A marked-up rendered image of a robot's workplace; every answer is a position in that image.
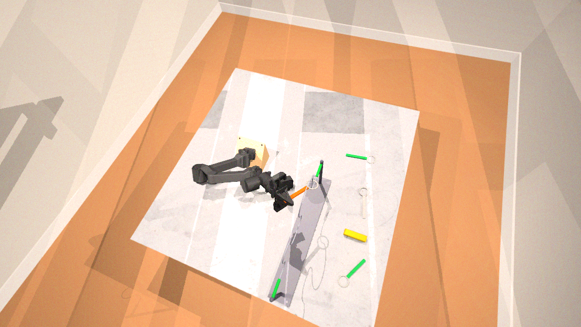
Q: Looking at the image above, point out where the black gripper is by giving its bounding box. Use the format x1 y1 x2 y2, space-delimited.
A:
263 172 294 212

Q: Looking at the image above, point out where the orange handle with grey loop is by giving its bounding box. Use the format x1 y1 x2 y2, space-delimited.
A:
290 180 318 199

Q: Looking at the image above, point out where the yellow flat bar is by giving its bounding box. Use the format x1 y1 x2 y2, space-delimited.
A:
343 228 367 243

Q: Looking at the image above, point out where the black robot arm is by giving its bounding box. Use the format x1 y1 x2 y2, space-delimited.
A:
191 147 294 193

